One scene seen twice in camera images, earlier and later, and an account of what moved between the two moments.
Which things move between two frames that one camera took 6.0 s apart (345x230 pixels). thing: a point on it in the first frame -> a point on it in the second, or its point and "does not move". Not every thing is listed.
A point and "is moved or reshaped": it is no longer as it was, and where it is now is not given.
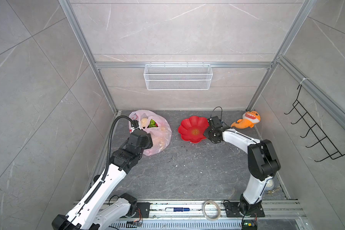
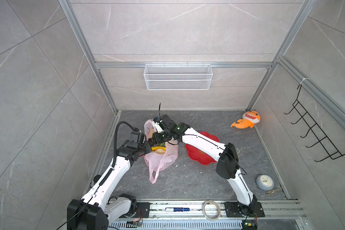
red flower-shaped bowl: (192, 129) -> (197, 155)
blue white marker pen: (177, 209) does not move
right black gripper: (206, 133) -> (157, 137)
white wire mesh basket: (178, 77) does not move
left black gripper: (148, 141) does not move
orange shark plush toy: (249, 118) does not move
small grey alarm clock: (270, 184) does not move
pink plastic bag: (156, 125) is moved or reshaped
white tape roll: (203, 212) does not move
